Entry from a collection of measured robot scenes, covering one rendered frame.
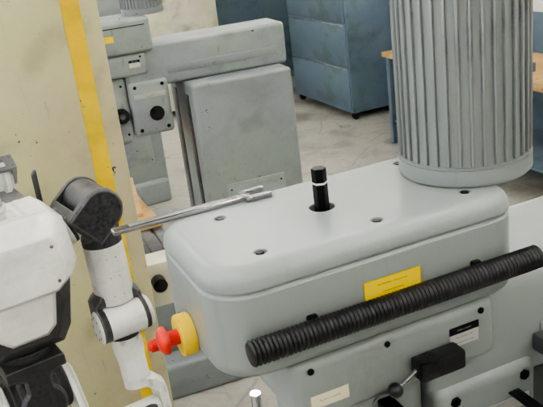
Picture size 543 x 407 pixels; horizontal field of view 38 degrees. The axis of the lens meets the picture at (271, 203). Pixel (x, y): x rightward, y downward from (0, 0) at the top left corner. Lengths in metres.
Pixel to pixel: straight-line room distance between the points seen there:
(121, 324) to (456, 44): 1.05
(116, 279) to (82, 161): 1.05
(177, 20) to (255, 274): 8.64
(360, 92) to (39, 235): 7.10
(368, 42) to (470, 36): 7.43
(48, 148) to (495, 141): 1.89
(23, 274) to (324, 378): 0.77
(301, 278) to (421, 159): 0.29
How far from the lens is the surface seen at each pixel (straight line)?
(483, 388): 1.28
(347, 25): 8.38
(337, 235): 1.03
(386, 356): 1.14
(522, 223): 1.38
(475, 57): 1.12
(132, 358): 1.90
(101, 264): 1.79
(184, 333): 1.09
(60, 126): 2.76
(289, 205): 1.15
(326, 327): 1.01
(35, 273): 1.67
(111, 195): 1.74
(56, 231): 1.67
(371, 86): 8.62
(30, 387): 1.81
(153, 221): 1.15
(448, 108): 1.13
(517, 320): 1.28
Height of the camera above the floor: 2.31
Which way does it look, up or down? 21 degrees down
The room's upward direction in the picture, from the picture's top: 7 degrees counter-clockwise
